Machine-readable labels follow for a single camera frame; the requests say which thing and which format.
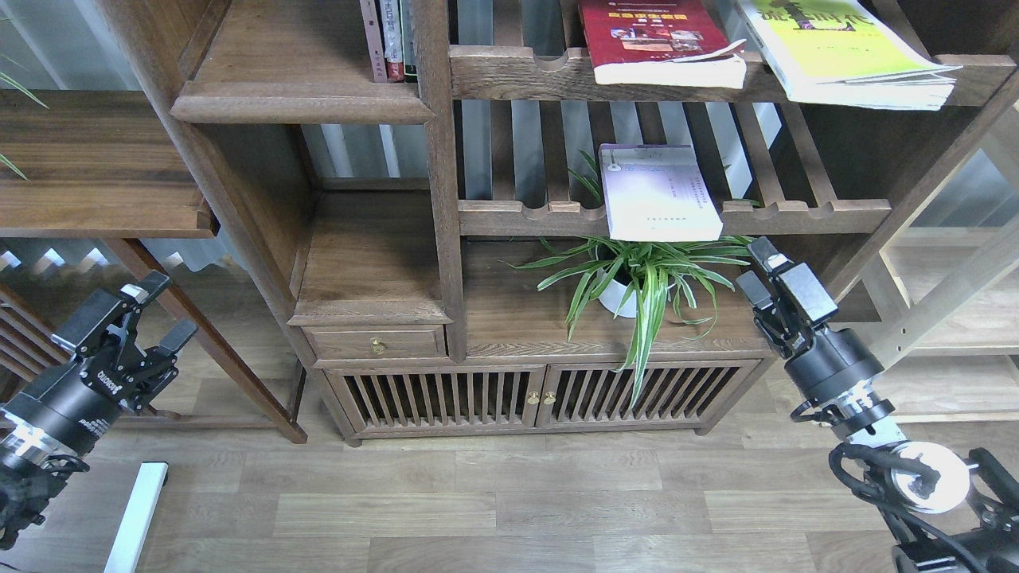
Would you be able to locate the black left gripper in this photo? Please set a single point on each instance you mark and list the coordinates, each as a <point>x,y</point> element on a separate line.
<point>75,404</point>

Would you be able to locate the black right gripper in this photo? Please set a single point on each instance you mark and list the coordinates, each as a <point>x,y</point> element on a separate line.
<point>791,308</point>

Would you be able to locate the yellow green paperback book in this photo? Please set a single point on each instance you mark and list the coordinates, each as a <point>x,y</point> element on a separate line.
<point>838,53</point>

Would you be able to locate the maroon book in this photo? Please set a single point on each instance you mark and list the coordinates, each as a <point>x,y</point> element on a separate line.
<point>373,33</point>

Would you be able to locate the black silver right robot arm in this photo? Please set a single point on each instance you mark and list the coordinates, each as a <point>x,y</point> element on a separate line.
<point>947,513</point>

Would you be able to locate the light wooden shelf rack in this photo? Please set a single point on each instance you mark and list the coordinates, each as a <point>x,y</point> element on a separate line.
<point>940,302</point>

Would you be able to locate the green spider plant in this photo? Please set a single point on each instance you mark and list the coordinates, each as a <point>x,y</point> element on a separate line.
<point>698,278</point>

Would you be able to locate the white metal stand leg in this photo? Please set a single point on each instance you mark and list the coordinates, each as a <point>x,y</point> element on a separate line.
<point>134,526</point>

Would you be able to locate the dark wooden side table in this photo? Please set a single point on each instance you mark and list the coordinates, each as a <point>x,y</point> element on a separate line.
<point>102,167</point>

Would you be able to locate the white purple paperback book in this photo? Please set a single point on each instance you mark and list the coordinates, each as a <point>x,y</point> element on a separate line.
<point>656,193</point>

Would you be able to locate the white plant pot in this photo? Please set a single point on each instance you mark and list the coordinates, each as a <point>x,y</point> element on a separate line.
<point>635,280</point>

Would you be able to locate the brass drawer knob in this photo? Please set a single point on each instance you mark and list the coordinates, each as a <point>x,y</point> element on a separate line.
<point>378,347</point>

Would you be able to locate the green leaves at left edge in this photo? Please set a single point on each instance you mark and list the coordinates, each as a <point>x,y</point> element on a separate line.
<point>10,118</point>

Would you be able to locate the red paperback book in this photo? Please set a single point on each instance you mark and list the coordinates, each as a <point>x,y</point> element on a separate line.
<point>660,43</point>

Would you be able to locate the dark wooden bookshelf cabinet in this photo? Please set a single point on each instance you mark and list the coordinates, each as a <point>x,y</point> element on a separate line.
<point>401,211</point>

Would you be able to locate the white red upright book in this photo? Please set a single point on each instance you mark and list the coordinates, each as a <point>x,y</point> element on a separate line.
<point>391,26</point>

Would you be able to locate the dark green upright book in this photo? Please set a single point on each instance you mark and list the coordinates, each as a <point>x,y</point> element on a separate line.
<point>407,38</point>

